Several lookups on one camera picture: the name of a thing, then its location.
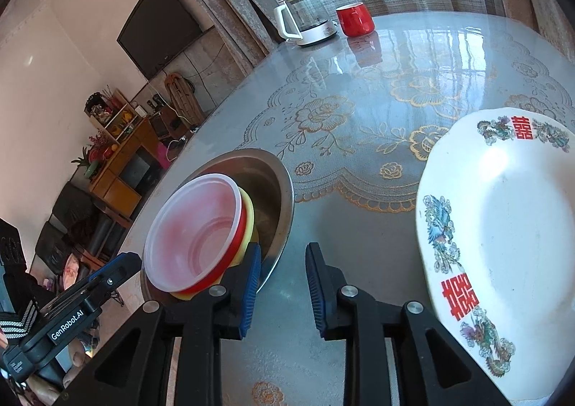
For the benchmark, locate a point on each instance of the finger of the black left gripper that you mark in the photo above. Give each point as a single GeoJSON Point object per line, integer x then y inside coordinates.
{"type": "Point", "coordinates": [88, 295]}

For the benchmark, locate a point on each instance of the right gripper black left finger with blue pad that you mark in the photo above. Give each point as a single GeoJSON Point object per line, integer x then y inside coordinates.
{"type": "Point", "coordinates": [164, 352]}

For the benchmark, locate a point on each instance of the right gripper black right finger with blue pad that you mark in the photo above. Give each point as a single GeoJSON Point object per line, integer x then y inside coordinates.
{"type": "Point", "coordinates": [394, 354]}

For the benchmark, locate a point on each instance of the red plastic bowl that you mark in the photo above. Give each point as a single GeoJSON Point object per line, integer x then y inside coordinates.
{"type": "Point", "coordinates": [190, 236]}

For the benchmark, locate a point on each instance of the white plate red characters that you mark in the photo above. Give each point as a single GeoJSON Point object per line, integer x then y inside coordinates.
{"type": "Point", "coordinates": [495, 225]}

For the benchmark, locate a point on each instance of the yellow plastic bowl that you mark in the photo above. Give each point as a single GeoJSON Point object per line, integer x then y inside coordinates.
{"type": "Point", "coordinates": [235, 253]}

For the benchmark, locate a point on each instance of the person's left hand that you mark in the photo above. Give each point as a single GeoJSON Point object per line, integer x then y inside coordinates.
{"type": "Point", "coordinates": [47, 391]}

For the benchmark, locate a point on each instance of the black leather sofa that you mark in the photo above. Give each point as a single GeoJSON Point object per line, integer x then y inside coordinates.
{"type": "Point", "coordinates": [79, 226]}

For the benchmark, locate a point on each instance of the wooden shelf cabinet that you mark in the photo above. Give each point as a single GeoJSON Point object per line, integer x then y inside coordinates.
{"type": "Point", "coordinates": [125, 156]}

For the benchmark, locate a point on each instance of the wooden folding chair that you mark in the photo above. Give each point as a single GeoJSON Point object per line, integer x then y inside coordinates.
{"type": "Point", "coordinates": [183, 98]}

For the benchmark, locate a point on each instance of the lace plastic tablecloth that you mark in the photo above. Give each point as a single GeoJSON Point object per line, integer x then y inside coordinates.
{"type": "Point", "coordinates": [353, 122]}

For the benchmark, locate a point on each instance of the white glass kettle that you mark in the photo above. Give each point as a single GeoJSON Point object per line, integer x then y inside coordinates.
{"type": "Point", "coordinates": [305, 22]}

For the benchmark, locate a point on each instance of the red mug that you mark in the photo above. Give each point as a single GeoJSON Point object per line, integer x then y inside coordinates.
{"type": "Point", "coordinates": [355, 20]}

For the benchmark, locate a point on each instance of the black wall television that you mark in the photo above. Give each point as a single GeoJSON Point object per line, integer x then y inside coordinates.
{"type": "Point", "coordinates": [155, 32]}

